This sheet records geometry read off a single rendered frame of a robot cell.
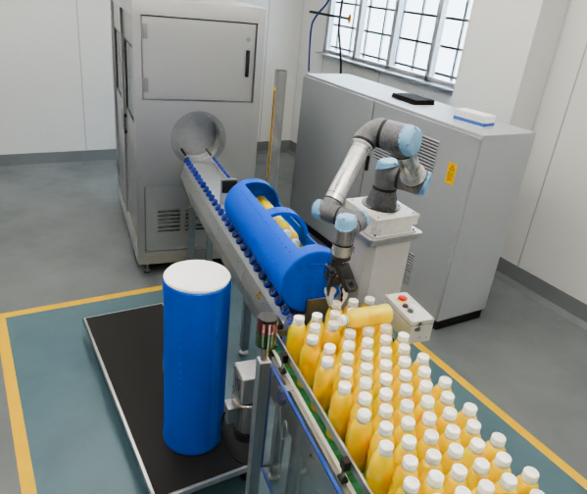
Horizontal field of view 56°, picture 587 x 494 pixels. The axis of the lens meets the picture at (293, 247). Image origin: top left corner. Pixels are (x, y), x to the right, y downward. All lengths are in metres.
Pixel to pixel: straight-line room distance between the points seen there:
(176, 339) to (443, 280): 2.17
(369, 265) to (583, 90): 2.62
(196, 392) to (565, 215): 3.34
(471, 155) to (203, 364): 2.16
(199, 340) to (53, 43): 4.93
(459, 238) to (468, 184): 0.38
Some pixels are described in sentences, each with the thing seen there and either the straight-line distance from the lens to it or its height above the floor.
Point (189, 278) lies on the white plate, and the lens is 2.30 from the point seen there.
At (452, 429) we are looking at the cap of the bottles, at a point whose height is 1.10.
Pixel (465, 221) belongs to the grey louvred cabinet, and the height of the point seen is 0.87.
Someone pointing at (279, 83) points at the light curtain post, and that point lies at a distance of 3.41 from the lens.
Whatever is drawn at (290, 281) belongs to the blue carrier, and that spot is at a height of 1.11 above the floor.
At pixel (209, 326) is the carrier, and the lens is 2.31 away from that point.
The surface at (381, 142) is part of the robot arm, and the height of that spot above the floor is 1.65.
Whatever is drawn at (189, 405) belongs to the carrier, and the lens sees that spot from 2.55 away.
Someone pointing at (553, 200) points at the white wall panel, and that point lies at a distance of 4.88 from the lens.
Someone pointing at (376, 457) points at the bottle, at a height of 1.07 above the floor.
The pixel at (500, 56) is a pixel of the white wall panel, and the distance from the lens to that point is 4.82.
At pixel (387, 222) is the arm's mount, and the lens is 2.56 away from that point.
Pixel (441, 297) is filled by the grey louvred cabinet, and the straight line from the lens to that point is 4.02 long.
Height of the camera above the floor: 2.17
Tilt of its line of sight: 26 degrees down
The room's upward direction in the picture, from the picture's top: 6 degrees clockwise
